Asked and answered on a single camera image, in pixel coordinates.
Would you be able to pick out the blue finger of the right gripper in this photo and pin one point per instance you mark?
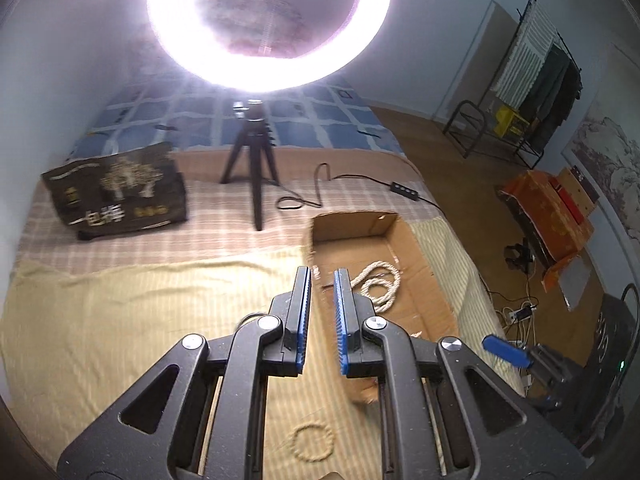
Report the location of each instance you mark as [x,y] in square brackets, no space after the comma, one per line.
[507,352]

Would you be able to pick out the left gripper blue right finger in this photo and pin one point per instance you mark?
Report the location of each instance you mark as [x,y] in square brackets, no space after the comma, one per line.
[445,414]

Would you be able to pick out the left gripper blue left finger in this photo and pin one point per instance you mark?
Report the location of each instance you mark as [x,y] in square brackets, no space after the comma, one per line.
[199,411]

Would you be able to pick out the orange cardboard box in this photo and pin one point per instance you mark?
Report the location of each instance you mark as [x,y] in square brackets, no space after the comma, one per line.
[557,231]

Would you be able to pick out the open cardboard box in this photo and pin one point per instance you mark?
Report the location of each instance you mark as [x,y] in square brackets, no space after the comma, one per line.
[386,264]

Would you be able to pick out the yellow striped bed sheet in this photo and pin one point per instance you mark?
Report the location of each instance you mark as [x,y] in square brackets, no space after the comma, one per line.
[72,344]

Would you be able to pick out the plaid beige bed sheet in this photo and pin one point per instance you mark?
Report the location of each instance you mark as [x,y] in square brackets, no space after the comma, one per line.
[220,216]

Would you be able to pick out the yellow box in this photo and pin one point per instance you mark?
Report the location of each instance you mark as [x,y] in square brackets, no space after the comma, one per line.
[509,124]

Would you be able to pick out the black gift bag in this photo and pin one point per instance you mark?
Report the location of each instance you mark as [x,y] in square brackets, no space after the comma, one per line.
[119,194]

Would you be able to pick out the hanging dark clothes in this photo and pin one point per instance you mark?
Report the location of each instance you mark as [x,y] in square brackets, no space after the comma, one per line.
[551,99]

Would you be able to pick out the black metal clothes rack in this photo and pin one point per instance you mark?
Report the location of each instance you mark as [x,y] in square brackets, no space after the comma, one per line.
[470,125]

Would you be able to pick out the black tripod stand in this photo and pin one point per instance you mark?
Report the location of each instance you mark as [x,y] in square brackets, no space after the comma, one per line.
[255,135]

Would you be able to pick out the blue patterned blanket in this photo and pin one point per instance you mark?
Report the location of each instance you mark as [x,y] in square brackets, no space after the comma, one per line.
[192,115]

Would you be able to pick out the hanging white striped cloth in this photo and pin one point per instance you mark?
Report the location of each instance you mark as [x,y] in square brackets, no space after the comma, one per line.
[525,59]

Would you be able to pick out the bright ring light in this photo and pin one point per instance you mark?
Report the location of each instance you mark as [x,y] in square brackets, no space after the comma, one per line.
[262,46]

